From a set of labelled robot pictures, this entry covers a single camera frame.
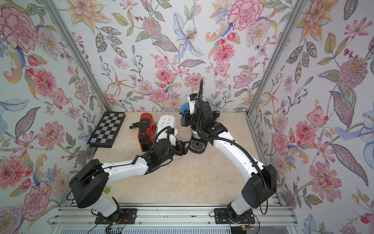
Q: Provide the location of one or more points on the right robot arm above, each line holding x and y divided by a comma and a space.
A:
261, 180

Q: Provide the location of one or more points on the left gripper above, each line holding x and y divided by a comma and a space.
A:
183, 149

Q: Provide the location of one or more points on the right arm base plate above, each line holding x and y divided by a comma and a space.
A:
226, 216

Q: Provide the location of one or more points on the small green cylinder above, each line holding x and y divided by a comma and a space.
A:
106, 190

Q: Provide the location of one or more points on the red coffee machine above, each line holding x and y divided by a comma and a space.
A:
146, 131

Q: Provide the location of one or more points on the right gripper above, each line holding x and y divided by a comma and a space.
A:
190, 117

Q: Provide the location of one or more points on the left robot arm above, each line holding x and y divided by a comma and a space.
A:
87, 186

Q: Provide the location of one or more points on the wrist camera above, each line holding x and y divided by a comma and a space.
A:
192, 99
171, 134

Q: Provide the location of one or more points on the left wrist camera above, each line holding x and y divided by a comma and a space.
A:
171, 134

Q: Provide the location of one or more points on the aluminium front rail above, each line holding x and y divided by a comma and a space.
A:
171, 215

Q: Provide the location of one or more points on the black coffee machine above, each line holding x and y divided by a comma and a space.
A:
196, 145

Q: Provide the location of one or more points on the black white chessboard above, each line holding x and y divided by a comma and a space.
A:
107, 130

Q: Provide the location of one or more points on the blue grey cleaning cloth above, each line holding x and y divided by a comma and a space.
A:
185, 114

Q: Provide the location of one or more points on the white coffee machine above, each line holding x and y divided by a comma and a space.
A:
165, 122

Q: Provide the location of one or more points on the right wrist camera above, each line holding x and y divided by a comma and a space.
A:
192, 99

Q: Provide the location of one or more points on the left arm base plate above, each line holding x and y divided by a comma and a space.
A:
124, 217

